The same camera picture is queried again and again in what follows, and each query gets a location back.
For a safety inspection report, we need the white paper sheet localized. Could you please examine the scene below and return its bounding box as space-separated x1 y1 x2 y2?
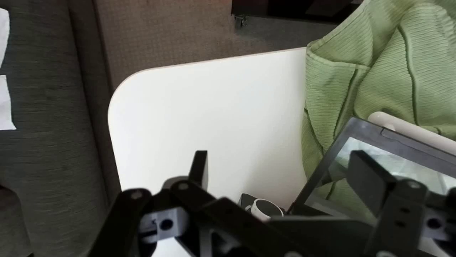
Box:
0 7 15 132

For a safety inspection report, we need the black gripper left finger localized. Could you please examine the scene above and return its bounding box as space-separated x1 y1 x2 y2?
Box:
188 150 208 189

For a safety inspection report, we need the glass oven door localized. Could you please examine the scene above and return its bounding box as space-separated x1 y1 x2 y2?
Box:
289 119 456 222

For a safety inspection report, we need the white table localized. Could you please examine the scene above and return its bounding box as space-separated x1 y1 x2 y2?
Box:
108 47 306 209

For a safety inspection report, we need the green cloth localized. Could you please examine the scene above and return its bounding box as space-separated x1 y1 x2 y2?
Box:
302 0 456 174

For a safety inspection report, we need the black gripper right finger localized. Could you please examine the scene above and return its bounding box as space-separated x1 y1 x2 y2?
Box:
346 150 396 220

